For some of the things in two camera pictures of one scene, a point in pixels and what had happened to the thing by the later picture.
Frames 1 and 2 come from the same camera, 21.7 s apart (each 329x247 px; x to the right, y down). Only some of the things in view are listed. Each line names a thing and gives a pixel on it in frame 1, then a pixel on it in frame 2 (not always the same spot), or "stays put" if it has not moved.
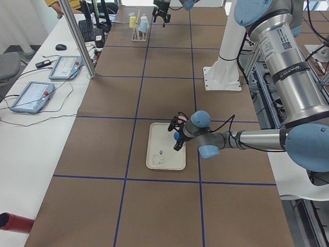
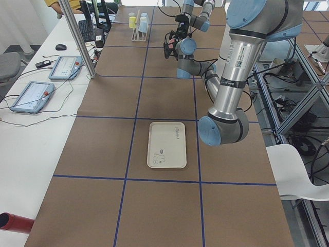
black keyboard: (87, 30) stays put
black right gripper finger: (166, 19) to (171, 33)
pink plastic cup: (180, 121) to (170, 46)
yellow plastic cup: (132, 21) stays put
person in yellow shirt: (75, 5) stays put
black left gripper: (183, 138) to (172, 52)
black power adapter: (42, 64) stays put
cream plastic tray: (161, 153) stays put
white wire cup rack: (138, 35) stays put
